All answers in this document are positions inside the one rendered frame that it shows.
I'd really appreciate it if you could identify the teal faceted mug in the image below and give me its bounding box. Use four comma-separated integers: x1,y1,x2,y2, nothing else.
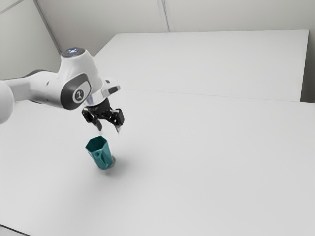
85,135,117,171

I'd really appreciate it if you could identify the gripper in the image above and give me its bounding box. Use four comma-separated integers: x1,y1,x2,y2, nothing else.
81,97,125,135

